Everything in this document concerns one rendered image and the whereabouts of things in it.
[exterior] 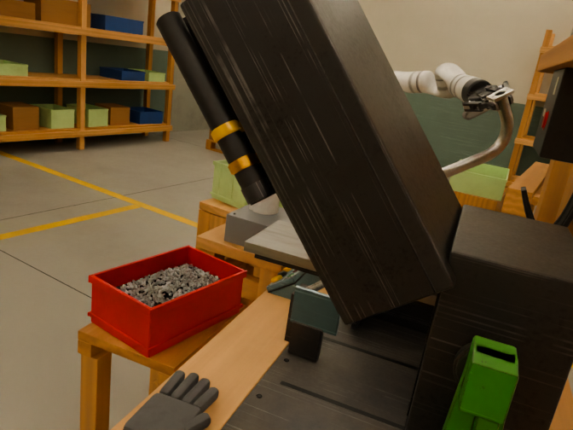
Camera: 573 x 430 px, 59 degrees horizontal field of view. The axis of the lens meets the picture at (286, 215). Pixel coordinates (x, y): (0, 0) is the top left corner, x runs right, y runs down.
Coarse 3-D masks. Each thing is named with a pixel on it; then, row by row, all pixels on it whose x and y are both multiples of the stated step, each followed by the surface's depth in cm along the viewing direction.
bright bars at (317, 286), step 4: (300, 284) 105; (304, 284) 106; (312, 284) 103; (316, 284) 102; (320, 284) 99; (312, 288) 100; (316, 288) 100; (320, 288) 100; (292, 296) 101; (292, 300) 101; (288, 312) 102; (288, 316) 102; (288, 320) 103; (288, 324) 103; (288, 328) 103; (288, 332) 103; (288, 336) 103; (288, 340) 104
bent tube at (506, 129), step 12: (492, 96) 127; (504, 96) 125; (504, 108) 127; (504, 120) 129; (504, 132) 130; (504, 144) 131; (480, 156) 132; (492, 156) 132; (444, 168) 132; (456, 168) 132; (468, 168) 133
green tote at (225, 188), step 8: (216, 160) 228; (224, 160) 231; (216, 168) 227; (224, 168) 223; (216, 176) 228; (224, 176) 224; (232, 176) 221; (216, 184) 228; (224, 184) 225; (232, 184) 221; (216, 192) 229; (224, 192) 225; (232, 192) 222; (240, 192) 219; (224, 200) 226; (232, 200) 222; (240, 200) 220
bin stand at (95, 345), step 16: (224, 320) 128; (80, 336) 115; (96, 336) 113; (112, 336) 114; (192, 336) 119; (208, 336) 120; (80, 352) 116; (96, 352) 117; (112, 352) 112; (128, 352) 110; (160, 352) 111; (176, 352) 112; (192, 352) 113; (96, 368) 116; (160, 368) 108; (176, 368) 107; (80, 384) 120; (96, 384) 117; (160, 384) 109; (80, 400) 121; (96, 400) 119; (80, 416) 122; (96, 416) 120
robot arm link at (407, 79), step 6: (396, 72) 169; (402, 72) 168; (408, 72) 166; (414, 72) 164; (402, 78) 165; (408, 78) 164; (414, 78) 162; (402, 84) 166; (408, 84) 164; (414, 84) 162; (408, 90) 165; (414, 90) 164
